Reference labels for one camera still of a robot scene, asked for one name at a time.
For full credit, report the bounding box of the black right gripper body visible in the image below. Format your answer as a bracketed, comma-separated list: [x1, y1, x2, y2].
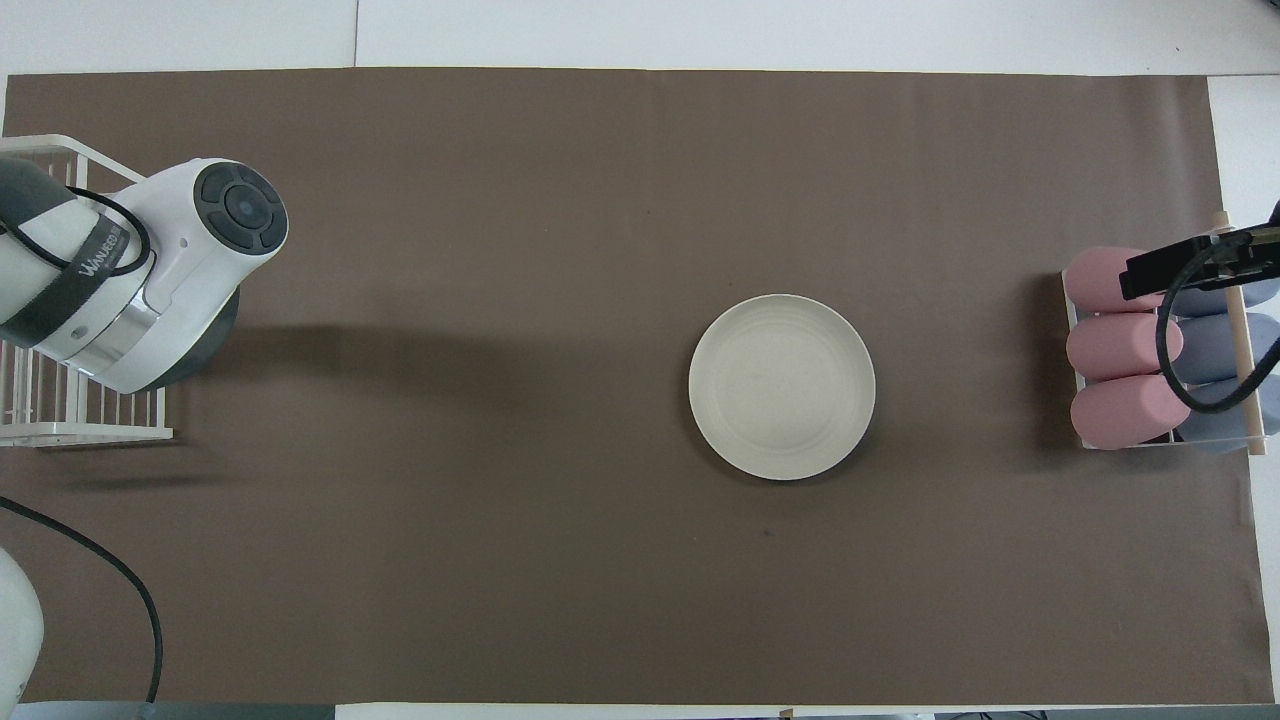
[1120, 225, 1280, 301]

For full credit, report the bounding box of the cream round plate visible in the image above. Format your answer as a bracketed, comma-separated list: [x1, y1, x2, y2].
[688, 293, 877, 482]

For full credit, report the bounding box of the blue plastic cup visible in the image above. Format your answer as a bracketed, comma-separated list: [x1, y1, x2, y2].
[1180, 375, 1280, 456]
[1178, 275, 1280, 319]
[1175, 312, 1280, 386]

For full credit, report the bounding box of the pink plastic cup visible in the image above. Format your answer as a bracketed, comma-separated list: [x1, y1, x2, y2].
[1070, 375, 1193, 451]
[1063, 247, 1171, 313]
[1066, 313, 1186, 382]

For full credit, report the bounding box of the cup holder with wooden rod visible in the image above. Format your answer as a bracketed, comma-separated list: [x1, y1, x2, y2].
[1060, 210, 1271, 459]

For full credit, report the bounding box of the brown table mat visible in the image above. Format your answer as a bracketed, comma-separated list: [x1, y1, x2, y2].
[0, 67, 1271, 706]

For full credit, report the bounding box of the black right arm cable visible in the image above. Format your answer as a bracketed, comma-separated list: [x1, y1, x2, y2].
[1157, 235, 1280, 414]

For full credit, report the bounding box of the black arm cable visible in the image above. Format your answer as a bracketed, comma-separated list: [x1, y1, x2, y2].
[0, 185, 164, 706]
[1157, 235, 1280, 414]

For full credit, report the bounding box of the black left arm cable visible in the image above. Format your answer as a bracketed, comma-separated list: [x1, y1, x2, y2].
[0, 185, 164, 706]

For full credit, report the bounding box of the white wire dish rack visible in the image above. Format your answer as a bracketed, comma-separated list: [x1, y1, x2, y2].
[0, 134, 173, 447]

